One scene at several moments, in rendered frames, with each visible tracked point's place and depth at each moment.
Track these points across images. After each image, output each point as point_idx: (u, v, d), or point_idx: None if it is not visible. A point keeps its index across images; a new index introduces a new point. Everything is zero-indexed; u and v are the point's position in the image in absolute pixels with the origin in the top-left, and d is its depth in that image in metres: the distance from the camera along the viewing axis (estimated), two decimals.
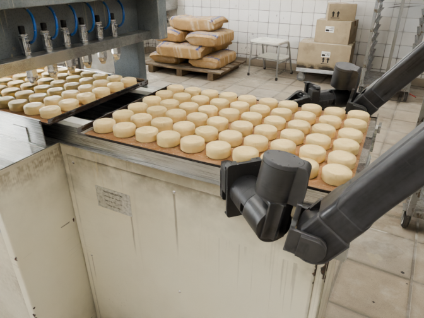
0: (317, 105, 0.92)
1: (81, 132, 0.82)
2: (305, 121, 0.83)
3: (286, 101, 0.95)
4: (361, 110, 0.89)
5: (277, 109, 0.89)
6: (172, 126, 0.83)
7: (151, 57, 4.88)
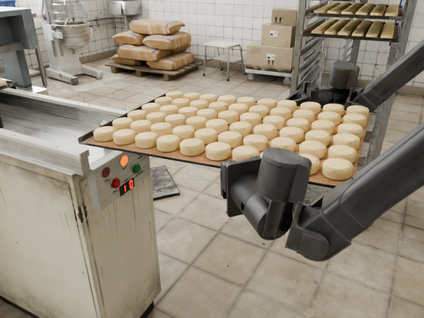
0: (315, 103, 0.92)
1: (81, 141, 0.83)
2: (304, 118, 0.82)
3: (285, 101, 0.95)
4: (360, 105, 0.88)
5: (276, 109, 0.90)
6: (171, 131, 0.83)
7: (113, 59, 5.19)
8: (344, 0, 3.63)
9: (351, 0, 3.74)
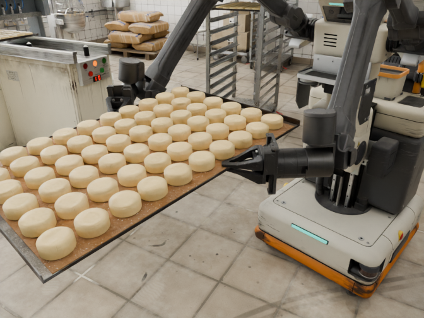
0: (147, 98, 0.95)
1: (41, 278, 0.46)
2: (178, 110, 0.87)
3: (123, 108, 0.90)
4: (175, 87, 1.02)
5: (139, 115, 0.85)
6: None
7: (105, 43, 6.31)
8: None
9: None
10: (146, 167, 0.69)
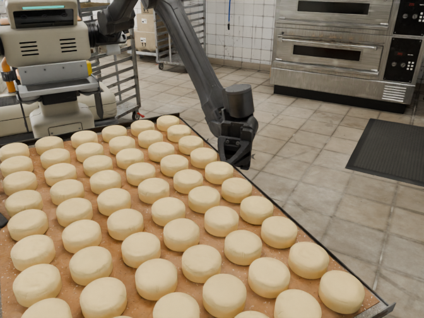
0: (7, 178, 0.59)
1: (387, 311, 0.42)
2: (85, 161, 0.64)
3: (13, 203, 0.53)
4: (0, 149, 0.67)
5: (65, 192, 0.56)
6: (229, 238, 0.50)
7: None
8: None
9: None
10: (199, 212, 0.56)
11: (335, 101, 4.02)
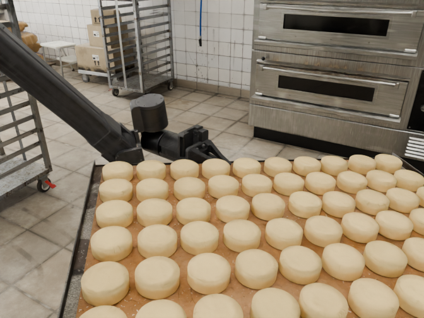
0: None
1: None
2: (194, 241, 0.45)
3: (287, 314, 0.36)
4: None
5: (267, 262, 0.42)
6: (339, 185, 0.63)
7: None
8: (126, 0, 3.58)
9: None
10: None
11: (337, 153, 2.88)
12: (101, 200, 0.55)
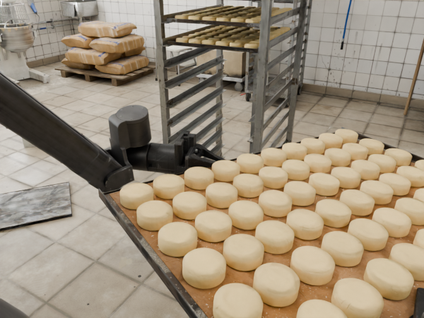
0: (367, 308, 0.36)
1: None
2: (280, 240, 0.45)
3: (404, 276, 0.41)
4: None
5: (351, 240, 0.46)
6: (330, 162, 0.70)
7: (63, 63, 4.98)
8: (285, 2, 3.42)
9: None
10: (307, 176, 0.66)
11: None
12: (145, 228, 0.49)
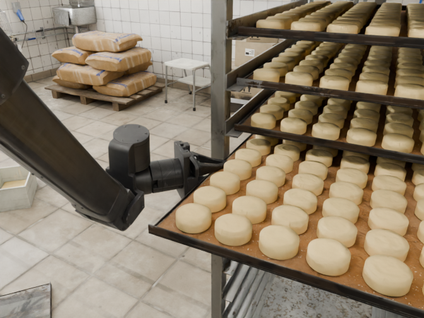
0: None
1: None
2: (354, 211, 0.51)
3: None
4: None
5: (391, 193, 0.56)
6: None
7: (55, 81, 4.18)
8: None
9: None
10: None
11: None
12: (236, 245, 0.46)
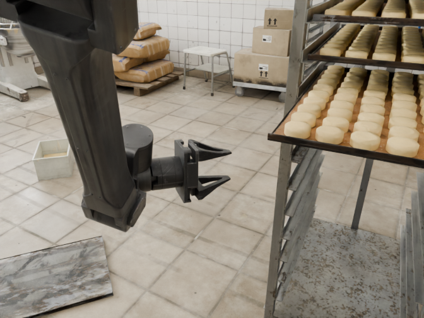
0: None
1: (325, 69, 1.16)
2: (414, 123, 0.70)
3: None
4: None
5: None
6: None
7: None
8: None
9: None
10: None
11: None
12: (334, 143, 0.66)
